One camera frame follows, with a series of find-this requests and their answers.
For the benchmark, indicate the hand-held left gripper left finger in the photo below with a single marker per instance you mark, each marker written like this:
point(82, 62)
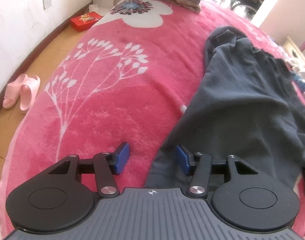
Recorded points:
point(122, 155)

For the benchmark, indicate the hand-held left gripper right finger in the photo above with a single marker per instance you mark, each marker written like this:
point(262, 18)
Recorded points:
point(182, 156)

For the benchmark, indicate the dark grey pants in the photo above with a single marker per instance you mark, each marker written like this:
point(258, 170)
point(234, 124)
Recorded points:
point(242, 105)

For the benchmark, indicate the pile of mixed clothes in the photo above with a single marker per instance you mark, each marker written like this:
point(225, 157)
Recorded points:
point(303, 76)

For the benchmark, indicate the pink floral blanket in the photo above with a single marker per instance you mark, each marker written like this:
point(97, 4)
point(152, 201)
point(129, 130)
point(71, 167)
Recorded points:
point(105, 92)

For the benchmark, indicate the pink slipper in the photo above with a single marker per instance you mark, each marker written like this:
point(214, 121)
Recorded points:
point(12, 90)
point(30, 90)

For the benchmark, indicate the red gift box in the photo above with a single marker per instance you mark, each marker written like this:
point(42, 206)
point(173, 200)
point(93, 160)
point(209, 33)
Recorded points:
point(83, 22)

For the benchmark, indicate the cream wooden cabinet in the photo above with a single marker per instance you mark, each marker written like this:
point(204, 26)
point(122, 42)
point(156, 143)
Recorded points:
point(296, 50)

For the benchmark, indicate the dark chair with clutter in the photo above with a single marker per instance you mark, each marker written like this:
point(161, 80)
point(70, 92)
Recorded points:
point(245, 1)

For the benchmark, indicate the white wall switch plate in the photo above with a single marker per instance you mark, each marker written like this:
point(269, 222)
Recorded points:
point(47, 3)

